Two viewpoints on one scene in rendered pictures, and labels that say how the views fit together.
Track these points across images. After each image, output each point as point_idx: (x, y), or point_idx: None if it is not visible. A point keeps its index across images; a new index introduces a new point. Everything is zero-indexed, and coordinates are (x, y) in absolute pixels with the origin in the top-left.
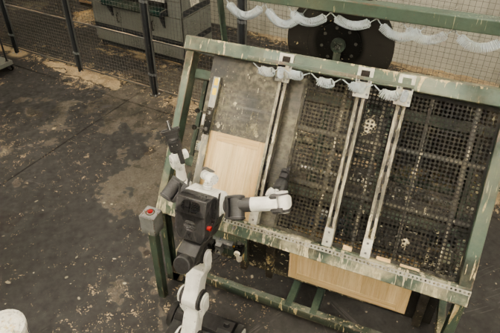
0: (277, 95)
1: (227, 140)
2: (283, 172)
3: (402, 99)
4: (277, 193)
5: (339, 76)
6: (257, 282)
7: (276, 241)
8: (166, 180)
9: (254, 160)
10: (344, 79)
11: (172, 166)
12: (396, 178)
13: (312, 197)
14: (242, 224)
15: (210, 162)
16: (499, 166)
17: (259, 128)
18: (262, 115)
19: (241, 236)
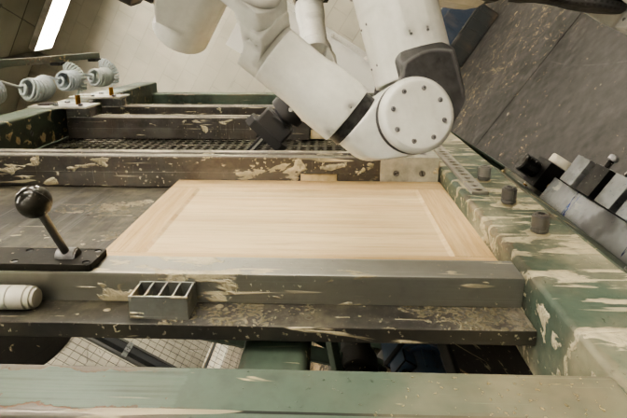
0: (24, 153)
1: (149, 230)
2: (256, 118)
3: (114, 65)
4: None
5: (34, 114)
6: None
7: (452, 146)
8: (467, 383)
9: (233, 189)
10: (46, 146)
11: None
12: None
13: (313, 150)
14: (454, 170)
15: (257, 257)
16: (224, 92)
17: (121, 200)
18: (77, 199)
19: (499, 172)
